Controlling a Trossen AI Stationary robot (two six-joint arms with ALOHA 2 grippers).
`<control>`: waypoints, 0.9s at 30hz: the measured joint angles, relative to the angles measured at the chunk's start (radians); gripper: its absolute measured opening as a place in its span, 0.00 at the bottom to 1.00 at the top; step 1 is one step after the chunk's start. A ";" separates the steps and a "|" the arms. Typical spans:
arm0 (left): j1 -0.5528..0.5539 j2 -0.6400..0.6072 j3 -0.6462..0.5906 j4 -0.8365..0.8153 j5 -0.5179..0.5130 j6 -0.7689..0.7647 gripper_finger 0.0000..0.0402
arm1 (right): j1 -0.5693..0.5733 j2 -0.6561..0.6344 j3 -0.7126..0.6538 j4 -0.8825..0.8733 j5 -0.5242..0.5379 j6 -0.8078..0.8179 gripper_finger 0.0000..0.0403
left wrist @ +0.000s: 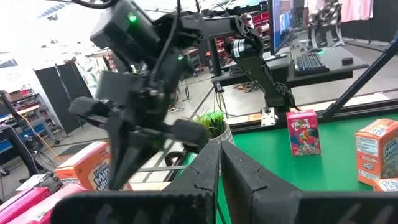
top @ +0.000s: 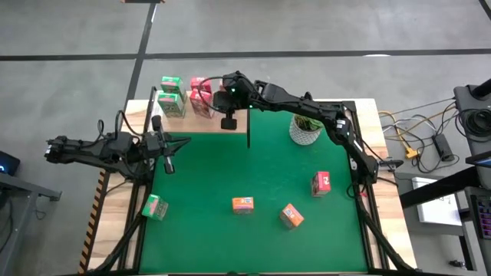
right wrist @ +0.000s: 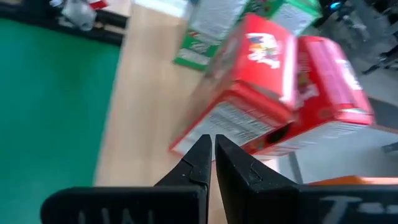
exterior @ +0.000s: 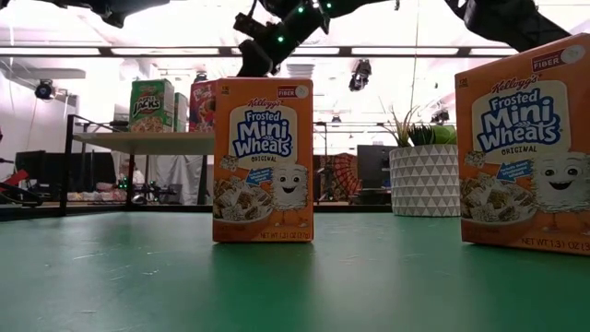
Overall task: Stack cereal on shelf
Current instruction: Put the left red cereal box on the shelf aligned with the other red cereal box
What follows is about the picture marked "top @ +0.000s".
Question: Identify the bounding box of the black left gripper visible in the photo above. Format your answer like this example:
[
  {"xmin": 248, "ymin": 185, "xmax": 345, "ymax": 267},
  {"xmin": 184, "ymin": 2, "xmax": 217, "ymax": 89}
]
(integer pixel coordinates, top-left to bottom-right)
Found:
[{"xmin": 143, "ymin": 116, "xmax": 192, "ymax": 176}]

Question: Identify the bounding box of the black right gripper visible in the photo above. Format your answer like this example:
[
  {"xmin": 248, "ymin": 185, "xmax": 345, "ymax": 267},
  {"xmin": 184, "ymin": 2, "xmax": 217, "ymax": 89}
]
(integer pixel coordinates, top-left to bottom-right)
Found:
[{"xmin": 213, "ymin": 70, "xmax": 256, "ymax": 131}]

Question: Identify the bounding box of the red Froot Loops cereal box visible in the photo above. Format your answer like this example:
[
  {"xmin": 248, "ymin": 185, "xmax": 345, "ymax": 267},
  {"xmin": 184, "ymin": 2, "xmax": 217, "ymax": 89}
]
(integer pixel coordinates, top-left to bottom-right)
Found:
[
  {"xmin": 189, "ymin": 89, "xmax": 216, "ymax": 119},
  {"xmin": 310, "ymin": 170, "xmax": 332, "ymax": 198},
  {"xmin": 189, "ymin": 76, "xmax": 213, "ymax": 94}
]

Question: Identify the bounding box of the green Apple Jacks cereal box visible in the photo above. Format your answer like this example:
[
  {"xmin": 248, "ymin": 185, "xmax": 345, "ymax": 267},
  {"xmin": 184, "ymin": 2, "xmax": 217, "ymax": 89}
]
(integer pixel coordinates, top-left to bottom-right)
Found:
[
  {"xmin": 141, "ymin": 193, "xmax": 169, "ymax": 222},
  {"xmin": 160, "ymin": 75, "xmax": 188, "ymax": 97},
  {"xmin": 157, "ymin": 93, "xmax": 188, "ymax": 119}
]

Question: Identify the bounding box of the white triangle-patterned plant pot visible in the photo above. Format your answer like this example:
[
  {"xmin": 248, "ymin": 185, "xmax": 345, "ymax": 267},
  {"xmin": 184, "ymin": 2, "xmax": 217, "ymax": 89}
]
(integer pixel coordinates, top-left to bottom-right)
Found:
[{"xmin": 288, "ymin": 120, "xmax": 324, "ymax": 146}]

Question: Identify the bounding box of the green table mat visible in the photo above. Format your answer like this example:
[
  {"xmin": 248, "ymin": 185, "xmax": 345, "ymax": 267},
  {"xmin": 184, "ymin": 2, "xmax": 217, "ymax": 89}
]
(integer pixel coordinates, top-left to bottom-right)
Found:
[{"xmin": 138, "ymin": 109, "xmax": 368, "ymax": 274}]

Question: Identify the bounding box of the grey desk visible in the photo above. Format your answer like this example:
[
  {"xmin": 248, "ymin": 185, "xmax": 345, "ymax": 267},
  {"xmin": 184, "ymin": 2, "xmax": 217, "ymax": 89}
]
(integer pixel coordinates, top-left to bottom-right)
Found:
[
  {"xmin": 0, "ymin": 172, "xmax": 62, "ymax": 265},
  {"xmin": 394, "ymin": 172, "xmax": 491, "ymax": 276}
]

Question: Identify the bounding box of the black computer with blue lights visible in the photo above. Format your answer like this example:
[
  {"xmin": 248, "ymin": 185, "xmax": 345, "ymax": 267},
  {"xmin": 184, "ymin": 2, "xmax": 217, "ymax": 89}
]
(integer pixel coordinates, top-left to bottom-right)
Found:
[{"xmin": 0, "ymin": 150, "xmax": 21, "ymax": 177}]

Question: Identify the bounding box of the black power brick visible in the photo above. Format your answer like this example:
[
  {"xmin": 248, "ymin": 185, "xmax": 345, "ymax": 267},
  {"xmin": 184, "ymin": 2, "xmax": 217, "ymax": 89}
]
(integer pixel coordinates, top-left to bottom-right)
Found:
[{"xmin": 432, "ymin": 133, "xmax": 456, "ymax": 162}]

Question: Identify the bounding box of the black desk beam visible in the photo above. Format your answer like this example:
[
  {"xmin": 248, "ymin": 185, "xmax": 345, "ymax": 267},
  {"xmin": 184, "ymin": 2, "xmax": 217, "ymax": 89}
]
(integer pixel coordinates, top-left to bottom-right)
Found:
[{"xmin": 398, "ymin": 165, "xmax": 491, "ymax": 210}]

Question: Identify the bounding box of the dark grey stand base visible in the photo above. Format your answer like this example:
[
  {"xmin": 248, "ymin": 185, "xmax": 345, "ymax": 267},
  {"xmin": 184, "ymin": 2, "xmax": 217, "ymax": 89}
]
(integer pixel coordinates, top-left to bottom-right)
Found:
[{"xmin": 453, "ymin": 78, "xmax": 491, "ymax": 154}]

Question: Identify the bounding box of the white board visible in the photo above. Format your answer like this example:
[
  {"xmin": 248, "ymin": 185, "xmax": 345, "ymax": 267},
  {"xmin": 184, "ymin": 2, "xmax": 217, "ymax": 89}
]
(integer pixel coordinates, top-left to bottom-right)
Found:
[{"xmin": 411, "ymin": 176, "xmax": 463, "ymax": 227}]

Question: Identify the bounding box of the dark laptop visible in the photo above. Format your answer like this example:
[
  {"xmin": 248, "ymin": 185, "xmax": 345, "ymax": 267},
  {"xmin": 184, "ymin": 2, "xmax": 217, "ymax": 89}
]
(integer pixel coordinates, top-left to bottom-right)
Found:
[{"xmin": 466, "ymin": 151, "xmax": 491, "ymax": 168}]

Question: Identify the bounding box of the keyboard with coloured keys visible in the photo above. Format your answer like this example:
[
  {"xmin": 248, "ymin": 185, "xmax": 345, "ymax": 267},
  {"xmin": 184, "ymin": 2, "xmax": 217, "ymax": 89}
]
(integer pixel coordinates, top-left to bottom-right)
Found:
[{"xmin": 470, "ymin": 193, "xmax": 491, "ymax": 241}]

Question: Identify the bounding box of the wooden shelf with black frame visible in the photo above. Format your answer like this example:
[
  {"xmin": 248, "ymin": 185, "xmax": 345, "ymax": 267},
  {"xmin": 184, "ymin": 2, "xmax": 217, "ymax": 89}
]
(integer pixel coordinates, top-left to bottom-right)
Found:
[{"xmin": 147, "ymin": 86, "xmax": 252, "ymax": 150}]

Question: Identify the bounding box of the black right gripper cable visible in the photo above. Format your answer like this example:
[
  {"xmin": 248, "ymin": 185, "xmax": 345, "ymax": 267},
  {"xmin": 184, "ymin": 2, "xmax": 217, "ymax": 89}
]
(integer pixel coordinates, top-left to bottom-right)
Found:
[{"xmin": 196, "ymin": 75, "xmax": 226, "ymax": 115}]

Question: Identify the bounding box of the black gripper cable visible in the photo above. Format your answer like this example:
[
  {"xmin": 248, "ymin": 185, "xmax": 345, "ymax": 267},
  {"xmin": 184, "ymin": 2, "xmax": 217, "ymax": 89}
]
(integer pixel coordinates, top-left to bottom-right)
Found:
[
  {"xmin": 97, "ymin": 110, "xmax": 135, "ymax": 141},
  {"xmin": 196, "ymin": 75, "xmax": 226, "ymax": 115}
]

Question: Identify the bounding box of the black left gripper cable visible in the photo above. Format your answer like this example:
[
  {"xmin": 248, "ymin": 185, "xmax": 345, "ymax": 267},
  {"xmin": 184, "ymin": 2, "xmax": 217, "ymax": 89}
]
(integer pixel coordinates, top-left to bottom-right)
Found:
[{"xmin": 97, "ymin": 110, "xmax": 135, "ymax": 141}]

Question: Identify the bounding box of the black aluminium table frame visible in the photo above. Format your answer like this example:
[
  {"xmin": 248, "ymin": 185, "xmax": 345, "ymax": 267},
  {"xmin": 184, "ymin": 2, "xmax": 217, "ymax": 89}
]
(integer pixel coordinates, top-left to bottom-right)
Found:
[{"xmin": 86, "ymin": 86, "xmax": 417, "ymax": 276}]

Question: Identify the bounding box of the yellow extension cable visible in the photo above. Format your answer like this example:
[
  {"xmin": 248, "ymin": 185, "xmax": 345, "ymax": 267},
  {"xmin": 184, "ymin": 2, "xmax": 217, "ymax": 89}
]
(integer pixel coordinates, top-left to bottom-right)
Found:
[{"xmin": 378, "ymin": 110, "xmax": 421, "ymax": 160}]

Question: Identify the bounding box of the coiled black cable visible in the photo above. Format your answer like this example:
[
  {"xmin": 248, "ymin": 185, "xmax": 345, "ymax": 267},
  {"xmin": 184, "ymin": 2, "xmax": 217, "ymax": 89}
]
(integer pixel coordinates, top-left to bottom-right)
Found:
[{"xmin": 456, "ymin": 107, "xmax": 491, "ymax": 145}]

